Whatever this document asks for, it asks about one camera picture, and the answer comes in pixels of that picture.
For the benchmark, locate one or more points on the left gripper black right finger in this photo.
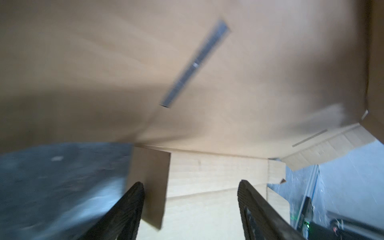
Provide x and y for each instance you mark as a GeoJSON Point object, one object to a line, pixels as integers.
{"type": "Point", "coordinates": [260, 220]}

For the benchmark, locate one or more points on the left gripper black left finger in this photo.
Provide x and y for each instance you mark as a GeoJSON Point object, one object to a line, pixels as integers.
{"type": "Point", "coordinates": [122, 221]}

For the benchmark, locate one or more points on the brown cardboard box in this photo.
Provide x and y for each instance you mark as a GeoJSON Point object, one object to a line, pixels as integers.
{"type": "Point", "coordinates": [187, 97]}

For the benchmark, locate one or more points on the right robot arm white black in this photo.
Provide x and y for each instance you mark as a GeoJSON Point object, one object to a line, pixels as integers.
{"type": "Point", "coordinates": [338, 229]}

